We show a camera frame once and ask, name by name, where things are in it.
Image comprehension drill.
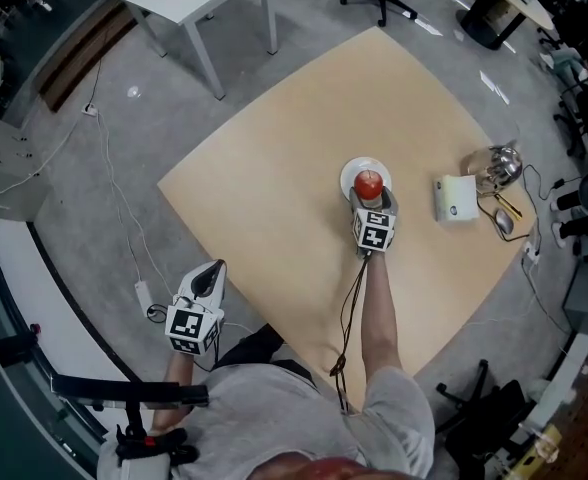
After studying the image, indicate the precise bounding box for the shiny metal kettle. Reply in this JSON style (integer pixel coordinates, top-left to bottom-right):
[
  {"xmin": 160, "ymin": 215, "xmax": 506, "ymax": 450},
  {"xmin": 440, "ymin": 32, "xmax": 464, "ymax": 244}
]
[{"xmin": 459, "ymin": 142, "xmax": 524, "ymax": 195}]

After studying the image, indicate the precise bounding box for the person's right forearm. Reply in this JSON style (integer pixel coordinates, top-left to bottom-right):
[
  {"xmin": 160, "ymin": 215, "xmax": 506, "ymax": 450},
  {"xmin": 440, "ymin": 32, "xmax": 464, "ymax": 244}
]
[{"xmin": 361, "ymin": 252, "xmax": 400, "ymax": 387}]

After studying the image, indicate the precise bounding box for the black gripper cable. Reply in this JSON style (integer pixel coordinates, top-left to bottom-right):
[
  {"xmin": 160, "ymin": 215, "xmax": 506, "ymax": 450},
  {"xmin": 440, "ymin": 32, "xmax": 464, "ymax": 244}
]
[{"xmin": 329, "ymin": 250, "xmax": 370, "ymax": 414}]

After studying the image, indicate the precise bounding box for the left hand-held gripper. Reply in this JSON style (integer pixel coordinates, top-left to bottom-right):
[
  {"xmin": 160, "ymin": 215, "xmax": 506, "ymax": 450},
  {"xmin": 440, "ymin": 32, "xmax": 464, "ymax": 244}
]
[{"xmin": 165, "ymin": 259, "xmax": 227, "ymax": 357}]

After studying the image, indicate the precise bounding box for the red apple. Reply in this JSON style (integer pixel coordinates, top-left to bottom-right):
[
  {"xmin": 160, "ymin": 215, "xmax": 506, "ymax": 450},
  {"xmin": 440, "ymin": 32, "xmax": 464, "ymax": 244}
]
[{"xmin": 353, "ymin": 169, "xmax": 385, "ymax": 200}]

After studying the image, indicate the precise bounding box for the yellow cardboard box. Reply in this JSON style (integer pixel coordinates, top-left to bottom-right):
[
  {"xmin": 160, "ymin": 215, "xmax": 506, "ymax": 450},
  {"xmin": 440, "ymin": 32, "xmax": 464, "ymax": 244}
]
[{"xmin": 503, "ymin": 425, "xmax": 565, "ymax": 480}]

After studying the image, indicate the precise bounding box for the person's left forearm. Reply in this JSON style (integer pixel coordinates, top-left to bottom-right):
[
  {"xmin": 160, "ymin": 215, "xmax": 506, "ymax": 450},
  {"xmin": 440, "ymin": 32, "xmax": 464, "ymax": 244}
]
[{"xmin": 151, "ymin": 350, "xmax": 196, "ymax": 432}]

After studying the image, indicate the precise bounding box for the white cabinet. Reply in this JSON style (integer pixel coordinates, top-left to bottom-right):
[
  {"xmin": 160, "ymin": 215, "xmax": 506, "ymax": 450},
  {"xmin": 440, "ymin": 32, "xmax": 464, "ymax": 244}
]
[{"xmin": 0, "ymin": 107, "xmax": 55, "ymax": 224}]

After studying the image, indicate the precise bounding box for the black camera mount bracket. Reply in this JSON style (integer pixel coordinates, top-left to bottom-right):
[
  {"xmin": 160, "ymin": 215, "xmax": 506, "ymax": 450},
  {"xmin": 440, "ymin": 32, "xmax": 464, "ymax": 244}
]
[{"xmin": 49, "ymin": 372, "xmax": 210, "ymax": 467}]

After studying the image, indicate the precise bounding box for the black cable on table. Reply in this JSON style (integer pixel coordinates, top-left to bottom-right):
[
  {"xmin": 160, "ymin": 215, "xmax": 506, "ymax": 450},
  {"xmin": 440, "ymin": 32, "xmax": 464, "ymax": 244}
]
[{"xmin": 476, "ymin": 195, "xmax": 533, "ymax": 243}]

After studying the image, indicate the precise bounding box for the cream square box device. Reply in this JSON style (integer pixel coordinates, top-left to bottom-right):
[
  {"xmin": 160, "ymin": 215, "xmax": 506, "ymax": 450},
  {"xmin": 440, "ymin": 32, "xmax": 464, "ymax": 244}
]
[{"xmin": 433, "ymin": 174, "xmax": 479, "ymax": 225}]

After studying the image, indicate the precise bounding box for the person's grey shirt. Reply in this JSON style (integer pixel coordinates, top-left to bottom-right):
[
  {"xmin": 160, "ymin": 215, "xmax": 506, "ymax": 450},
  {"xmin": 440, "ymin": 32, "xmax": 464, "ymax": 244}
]
[{"xmin": 96, "ymin": 360, "xmax": 435, "ymax": 480}]

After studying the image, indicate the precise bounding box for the grey computer mouse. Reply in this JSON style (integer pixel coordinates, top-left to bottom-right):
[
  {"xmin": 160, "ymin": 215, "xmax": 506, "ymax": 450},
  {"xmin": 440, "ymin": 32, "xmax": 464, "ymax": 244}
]
[{"xmin": 493, "ymin": 207, "xmax": 516, "ymax": 235}]

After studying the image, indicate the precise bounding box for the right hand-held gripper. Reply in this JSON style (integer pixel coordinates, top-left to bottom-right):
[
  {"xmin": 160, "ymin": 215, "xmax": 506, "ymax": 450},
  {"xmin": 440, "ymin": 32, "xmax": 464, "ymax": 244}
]
[{"xmin": 348, "ymin": 187, "xmax": 400, "ymax": 259}]

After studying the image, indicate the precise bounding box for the white plate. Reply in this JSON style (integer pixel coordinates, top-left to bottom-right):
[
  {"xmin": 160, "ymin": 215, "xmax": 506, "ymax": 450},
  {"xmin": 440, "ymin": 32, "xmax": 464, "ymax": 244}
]
[{"xmin": 339, "ymin": 156, "xmax": 394, "ymax": 204}]

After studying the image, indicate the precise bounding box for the person's black trouser leg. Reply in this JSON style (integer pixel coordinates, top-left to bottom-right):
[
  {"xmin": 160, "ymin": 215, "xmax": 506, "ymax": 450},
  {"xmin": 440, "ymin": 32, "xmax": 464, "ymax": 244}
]
[{"xmin": 213, "ymin": 325, "xmax": 320, "ymax": 384}]

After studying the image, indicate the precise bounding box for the yellow pen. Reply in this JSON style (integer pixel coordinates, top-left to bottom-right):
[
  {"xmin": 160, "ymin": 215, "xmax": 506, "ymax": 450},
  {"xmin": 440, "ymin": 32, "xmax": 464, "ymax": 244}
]
[{"xmin": 493, "ymin": 193, "xmax": 524, "ymax": 219}]

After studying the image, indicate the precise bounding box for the wooden step platform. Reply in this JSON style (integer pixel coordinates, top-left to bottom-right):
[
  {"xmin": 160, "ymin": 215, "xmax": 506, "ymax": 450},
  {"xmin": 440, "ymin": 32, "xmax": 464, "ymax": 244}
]
[{"xmin": 36, "ymin": 0, "xmax": 140, "ymax": 114}]

